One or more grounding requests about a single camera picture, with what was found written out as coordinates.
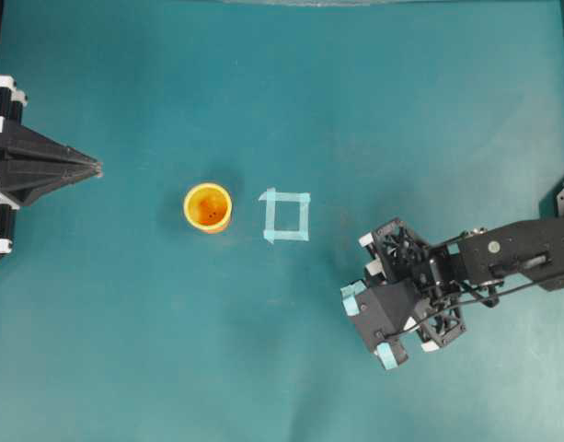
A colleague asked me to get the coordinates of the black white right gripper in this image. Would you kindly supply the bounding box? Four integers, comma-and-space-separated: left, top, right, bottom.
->
359, 218, 466, 353

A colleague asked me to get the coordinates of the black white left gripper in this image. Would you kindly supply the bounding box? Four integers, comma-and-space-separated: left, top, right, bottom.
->
0, 75, 102, 261

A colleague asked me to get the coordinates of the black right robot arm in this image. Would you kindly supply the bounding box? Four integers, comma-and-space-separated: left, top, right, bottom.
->
340, 184, 564, 369

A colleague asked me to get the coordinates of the light blue tape square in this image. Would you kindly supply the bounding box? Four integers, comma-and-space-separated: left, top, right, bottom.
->
259, 187, 311, 244

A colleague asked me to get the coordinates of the yellow orange plastic cup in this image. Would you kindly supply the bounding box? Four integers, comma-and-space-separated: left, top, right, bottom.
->
182, 182, 233, 234

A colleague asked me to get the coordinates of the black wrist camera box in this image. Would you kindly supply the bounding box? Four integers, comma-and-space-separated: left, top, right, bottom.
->
340, 279, 420, 370

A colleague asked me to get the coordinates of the black camera cable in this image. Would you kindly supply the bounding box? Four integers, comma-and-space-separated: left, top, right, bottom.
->
385, 271, 558, 344

